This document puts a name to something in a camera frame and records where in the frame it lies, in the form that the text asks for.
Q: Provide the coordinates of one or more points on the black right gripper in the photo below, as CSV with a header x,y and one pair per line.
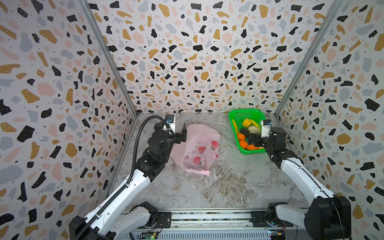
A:
x,y
261,140

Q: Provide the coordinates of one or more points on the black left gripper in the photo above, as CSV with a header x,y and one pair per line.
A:
x,y
177,138

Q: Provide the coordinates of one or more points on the beige round fruit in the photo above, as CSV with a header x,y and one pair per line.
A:
x,y
254,130

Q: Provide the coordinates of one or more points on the orange fruit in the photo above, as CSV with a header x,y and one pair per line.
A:
x,y
252,148
241,137
243,144

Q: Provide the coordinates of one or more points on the dark avocado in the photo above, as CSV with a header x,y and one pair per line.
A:
x,y
245,132

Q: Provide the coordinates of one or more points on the pink plastic bag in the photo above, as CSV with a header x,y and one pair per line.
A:
x,y
200,150

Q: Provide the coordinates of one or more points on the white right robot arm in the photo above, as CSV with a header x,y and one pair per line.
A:
x,y
327,218

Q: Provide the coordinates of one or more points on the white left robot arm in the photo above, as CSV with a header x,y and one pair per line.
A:
x,y
105,222

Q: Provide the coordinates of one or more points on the yellow banana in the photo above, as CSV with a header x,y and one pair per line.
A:
x,y
254,125

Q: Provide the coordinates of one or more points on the green plastic basket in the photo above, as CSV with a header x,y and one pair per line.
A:
x,y
241,114

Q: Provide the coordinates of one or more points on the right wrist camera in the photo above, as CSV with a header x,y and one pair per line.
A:
x,y
266,127

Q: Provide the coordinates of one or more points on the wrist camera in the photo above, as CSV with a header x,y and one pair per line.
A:
x,y
170,120
266,127

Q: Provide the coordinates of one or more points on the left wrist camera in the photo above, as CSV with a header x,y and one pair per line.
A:
x,y
170,120

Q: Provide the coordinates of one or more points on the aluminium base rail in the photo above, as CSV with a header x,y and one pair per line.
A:
x,y
217,224

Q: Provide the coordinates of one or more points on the aluminium corner post right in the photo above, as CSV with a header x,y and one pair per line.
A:
x,y
331,14

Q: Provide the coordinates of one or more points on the aluminium corner post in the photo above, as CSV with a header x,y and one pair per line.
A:
x,y
93,25
331,14

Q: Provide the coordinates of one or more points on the aluminium corner post left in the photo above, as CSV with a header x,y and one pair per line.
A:
x,y
93,25

